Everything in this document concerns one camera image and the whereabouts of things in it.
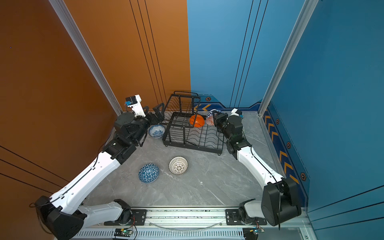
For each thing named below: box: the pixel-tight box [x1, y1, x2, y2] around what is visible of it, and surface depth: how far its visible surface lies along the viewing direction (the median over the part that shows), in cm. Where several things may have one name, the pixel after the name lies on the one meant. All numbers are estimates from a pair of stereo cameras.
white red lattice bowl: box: [168, 156, 189, 176], surface depth 91 cm
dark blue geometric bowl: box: [138, 163, 160, 184], surface depth 88 cm
